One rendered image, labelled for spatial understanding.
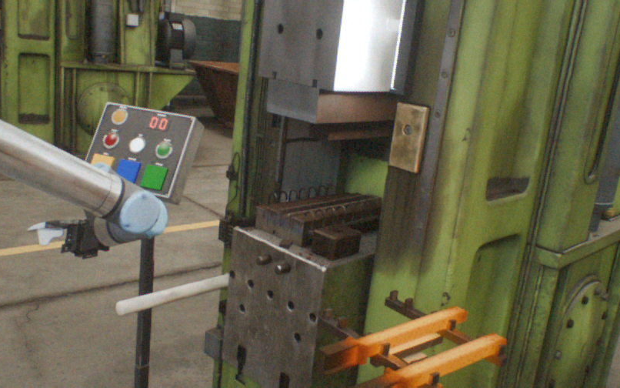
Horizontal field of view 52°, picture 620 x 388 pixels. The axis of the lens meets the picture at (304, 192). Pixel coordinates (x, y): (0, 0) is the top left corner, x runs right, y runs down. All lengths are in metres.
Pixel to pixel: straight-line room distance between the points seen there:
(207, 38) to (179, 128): 8.92
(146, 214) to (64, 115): 5.21
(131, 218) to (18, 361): 1.84
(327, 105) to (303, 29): 0.21
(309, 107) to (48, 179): 0.77
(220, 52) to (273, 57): 9.32
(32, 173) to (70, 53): 5.20
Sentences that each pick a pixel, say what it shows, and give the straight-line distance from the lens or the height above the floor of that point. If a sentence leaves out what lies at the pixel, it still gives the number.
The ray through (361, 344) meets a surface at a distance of 1.22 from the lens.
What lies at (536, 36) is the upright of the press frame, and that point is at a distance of 1.93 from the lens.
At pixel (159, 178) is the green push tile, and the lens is 2.04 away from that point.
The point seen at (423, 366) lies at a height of 0.96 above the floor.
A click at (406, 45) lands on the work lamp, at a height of 1.50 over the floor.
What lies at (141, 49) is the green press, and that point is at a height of 1.11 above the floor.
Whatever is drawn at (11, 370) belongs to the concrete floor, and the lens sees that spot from 3.01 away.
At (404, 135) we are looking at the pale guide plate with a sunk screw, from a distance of 1.69.
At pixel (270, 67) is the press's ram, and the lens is 1.85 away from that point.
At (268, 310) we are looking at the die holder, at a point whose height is 0.71.
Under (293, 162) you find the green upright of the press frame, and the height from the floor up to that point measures 1.09.
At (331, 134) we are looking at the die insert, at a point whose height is 1.23.
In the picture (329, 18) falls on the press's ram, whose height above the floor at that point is 1.55.
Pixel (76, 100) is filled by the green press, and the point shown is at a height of 0.59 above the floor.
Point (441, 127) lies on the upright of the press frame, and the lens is 1.65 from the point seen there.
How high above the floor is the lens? 1.52
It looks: 15 degrees down
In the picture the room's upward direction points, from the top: 7 degrees clockwise
